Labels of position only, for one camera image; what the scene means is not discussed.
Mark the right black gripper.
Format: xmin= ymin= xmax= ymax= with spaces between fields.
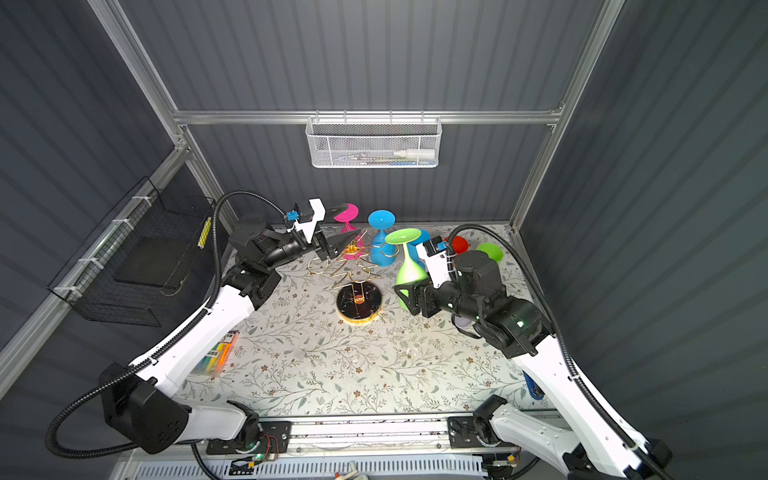
xmin=394 ymin=268 xmax=479 ymax=323

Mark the green wine glass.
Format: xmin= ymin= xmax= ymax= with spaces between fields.
xmin=477 ymin=242 xmax=504 ymax=263
xmin=385 ymin=228 xmax=428 ymax=285

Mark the blue wine glass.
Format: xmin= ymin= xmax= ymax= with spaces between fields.
xmin=368 ymin=210 xmax=397 ymax=267
xmin=407 ymin=229 xmax=430 ymax=268

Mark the red wine glass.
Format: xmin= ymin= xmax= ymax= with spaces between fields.
xmin=447 ymin=235 xmax=470 ymax=255

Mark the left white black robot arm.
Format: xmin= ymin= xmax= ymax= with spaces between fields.
xmin=102 ymin=216 xmax=357 ymax=454

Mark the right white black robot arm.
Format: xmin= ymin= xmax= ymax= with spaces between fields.
xmin=394 ymin=250 xmax=672 ymax=479

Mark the pink wine glass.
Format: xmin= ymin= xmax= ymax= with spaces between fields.
xmin=333 ymin=203 xmax=365 ymax=260

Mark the grey oval case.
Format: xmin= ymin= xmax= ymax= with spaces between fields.
xmin=451 ymin=317 xmax=474 ymax=330

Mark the white bottle in basket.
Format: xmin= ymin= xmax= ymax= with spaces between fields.
xmin=393 ymin=149 xmax=437 ymax=161

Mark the yellow marker pen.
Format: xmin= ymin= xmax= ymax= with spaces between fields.
xmin=197 ymin=216 xmax=212 ymax=249

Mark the blue stapler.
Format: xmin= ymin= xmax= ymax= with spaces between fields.
xmin=523 ymin=372 xmax=545 ymax=401

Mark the orange coloured box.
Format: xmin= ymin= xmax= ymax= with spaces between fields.
xmin=195 ymin=330 xmax=240 ymax=377

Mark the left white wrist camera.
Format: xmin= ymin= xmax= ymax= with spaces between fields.
xmin=284 ymin=198 xmax=326 ymax=243

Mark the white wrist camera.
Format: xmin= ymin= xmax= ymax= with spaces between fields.
xmin=284 ymin=198 xmax=326 ymax=243
xmin=416 ymin=236 xmax=455 ymax=288

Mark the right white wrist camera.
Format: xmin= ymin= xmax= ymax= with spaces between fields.
xmin=416 ymin=236 xmax=455 ymax=288

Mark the gold wire wine glass rack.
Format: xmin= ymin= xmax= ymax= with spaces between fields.
xmin=307 ymin=229 xmax=384 ymax=326

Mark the white wire mesh basket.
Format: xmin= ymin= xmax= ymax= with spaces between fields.
xmin=305 ymin=112 xmax=443 ymax=169

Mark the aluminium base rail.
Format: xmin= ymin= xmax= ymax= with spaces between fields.
xmin=173 ymin=413 xmax=541 ymax=466

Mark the right black corrugated cable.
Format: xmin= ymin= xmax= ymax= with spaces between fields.
xmin=445 ymin=223 xmax=676 ymax=480

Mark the black corrugated cable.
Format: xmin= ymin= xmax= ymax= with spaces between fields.
xmin=445 ymin=223 xmax=676 ymax=480
xmin=44 ymin=190 xmax=289 ymax=460

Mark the black wire mesh basket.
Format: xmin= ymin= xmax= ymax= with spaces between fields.
xmin=48 ymin=179 xmax=214 ymax=327

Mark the left black corrugated cable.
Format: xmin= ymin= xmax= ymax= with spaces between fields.
xmin=44 ymin=190 xmax=289 ymax=460

